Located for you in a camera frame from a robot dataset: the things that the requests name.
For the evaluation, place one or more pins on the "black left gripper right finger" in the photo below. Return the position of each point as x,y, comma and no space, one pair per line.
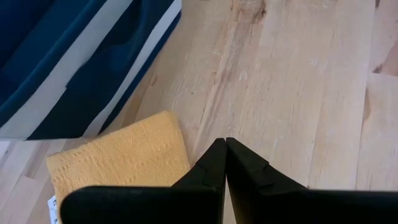
311,208

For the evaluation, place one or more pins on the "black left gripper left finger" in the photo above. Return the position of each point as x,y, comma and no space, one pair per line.
140,207

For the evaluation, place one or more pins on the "yellow terry towel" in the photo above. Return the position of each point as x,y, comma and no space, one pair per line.
124,155

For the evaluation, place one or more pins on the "navy white striped fabric bin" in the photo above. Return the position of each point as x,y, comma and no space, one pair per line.
77,62

